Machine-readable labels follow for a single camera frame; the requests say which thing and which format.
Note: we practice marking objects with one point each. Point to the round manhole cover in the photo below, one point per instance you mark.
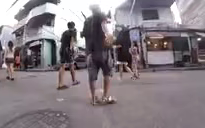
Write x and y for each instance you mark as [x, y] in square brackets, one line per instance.
[40, 120]

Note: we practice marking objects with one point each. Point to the white building with green front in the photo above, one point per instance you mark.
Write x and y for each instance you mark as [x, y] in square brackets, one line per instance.
[46, 23]

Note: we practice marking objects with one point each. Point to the raised grey kerb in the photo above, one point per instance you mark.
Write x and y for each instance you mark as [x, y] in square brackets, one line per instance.
[180, 68]

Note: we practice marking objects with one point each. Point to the grey asphalt road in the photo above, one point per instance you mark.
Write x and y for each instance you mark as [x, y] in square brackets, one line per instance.
[163, 100]

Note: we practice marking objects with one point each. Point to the pale building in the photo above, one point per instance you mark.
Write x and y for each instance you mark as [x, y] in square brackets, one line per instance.
[5, 33]

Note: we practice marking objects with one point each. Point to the tall grey building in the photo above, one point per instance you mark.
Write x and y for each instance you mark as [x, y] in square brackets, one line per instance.
[196, 11]

